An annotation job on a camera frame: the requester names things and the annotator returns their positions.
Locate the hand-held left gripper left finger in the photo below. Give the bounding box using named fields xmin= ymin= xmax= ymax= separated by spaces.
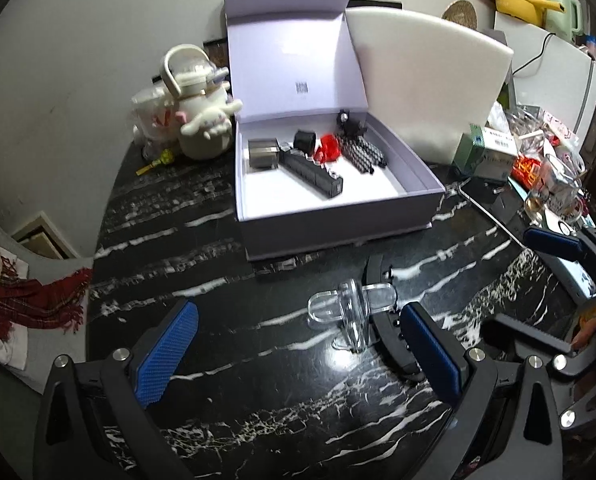
xmin=32 ymin=299 xmax=199 ymax=480

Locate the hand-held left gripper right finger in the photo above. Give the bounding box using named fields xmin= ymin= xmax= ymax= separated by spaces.
xmin=400 ymin=302 xmax=563 ymax=480

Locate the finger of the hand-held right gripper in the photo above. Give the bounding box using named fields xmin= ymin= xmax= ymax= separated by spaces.
xmin=480 ymin=312 xmax=596 ymax=377
xmin=522 ymin=226 xmax=596 ymax=306

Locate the black headband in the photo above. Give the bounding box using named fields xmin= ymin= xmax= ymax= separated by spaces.
xmin=363 ymin=254 xmax=425 ymax=382

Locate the clear acrylic stand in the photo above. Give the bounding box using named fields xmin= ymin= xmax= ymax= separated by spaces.
xmin=307 ymin=278 xmax=396 ymax=352

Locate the black white checkered scrunchie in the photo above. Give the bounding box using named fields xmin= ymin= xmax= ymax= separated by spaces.
xmin=339 ymin=135 xmax=389 ymax=176

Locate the long black case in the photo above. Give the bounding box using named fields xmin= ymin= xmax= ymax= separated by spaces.
xmin=277 ymin=146 xmax=345 ymax=198

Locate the black hair clip with pearl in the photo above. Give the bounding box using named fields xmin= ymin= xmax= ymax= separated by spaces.
xmin=335 ymin=109 xmax=367 ymax=140

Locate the black cylindrical hair tie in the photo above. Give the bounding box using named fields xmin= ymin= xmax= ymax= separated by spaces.
xmin=294 ymin=130 xmax=319 ymax=154

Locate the lavender gift box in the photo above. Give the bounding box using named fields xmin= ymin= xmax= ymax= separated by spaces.
xmin=223 ymin=0 xmax=446 ymax=262

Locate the white electronic device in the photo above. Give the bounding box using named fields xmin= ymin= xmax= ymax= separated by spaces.
xmin=542 ymin=212 xmax=596 ymax=306

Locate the clear glass mug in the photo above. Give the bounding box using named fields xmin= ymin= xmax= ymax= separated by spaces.
xmin=525 ymin=155 xmax=586 ymax=223

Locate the red snack packet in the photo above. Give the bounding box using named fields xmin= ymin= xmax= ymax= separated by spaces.
xmin=510 ymin=155 xmax=546 ymax=189

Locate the green white medicine box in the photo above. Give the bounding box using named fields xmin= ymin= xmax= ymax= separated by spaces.
xmin=452 ymin=122 xmax=521 ymax=181

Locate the pink white packet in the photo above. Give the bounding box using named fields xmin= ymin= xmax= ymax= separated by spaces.
xmin=542 ymin=110 xmax=579 ymax=147

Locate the white plastic bag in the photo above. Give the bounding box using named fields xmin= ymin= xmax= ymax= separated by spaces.
xmin=488 ymin=102 xmax=517 ymax=134

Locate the red plaid scarf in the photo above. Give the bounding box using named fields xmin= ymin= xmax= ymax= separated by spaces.
xmin=0 ymin=266 xmax=95 ymax=336

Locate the white refrigerator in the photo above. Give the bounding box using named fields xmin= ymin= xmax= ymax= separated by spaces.
xmin=492 ymin=10 xmax=596 ymax=151

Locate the small yellow toy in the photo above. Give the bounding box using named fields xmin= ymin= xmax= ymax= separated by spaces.
xmin=136 ymin=150 xmax=175 ymax=177

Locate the white foam block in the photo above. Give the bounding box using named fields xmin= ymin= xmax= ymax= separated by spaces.
xmin=345 ymin=6 xmax=515 ymax=166

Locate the small grey box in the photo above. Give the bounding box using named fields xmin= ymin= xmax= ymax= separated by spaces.
xmin=248 ymin=137 xmax=280 ymax=171

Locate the white plush toy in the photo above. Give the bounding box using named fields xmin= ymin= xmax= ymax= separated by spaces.
xmin=175 ymin=82 xmax=245 ymax=160

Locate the red hair clip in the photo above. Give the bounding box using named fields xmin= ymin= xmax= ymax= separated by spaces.
xmin=314 ymin=132 xmax=343 ymax=164

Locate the pale green electric kettle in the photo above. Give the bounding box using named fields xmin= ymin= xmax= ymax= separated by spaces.
xmin=545 ymin=0 xmax=583 ymax=36

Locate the clear plastic cup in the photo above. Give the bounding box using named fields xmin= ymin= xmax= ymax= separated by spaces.
xmin=129 ymin=85 xmax=176 ymax=146

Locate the round woven coaster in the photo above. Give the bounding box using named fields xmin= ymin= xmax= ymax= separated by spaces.
xmin=440 ymin=0 xmax=478 ymax=28

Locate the black power cable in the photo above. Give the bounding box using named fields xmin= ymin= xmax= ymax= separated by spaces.
xmin=510 ymin=30 xmax=554 ymax=77

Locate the white kettle with handle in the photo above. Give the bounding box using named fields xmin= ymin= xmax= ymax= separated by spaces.
xmin=160 ymin=44 xmax=229 ymax=98

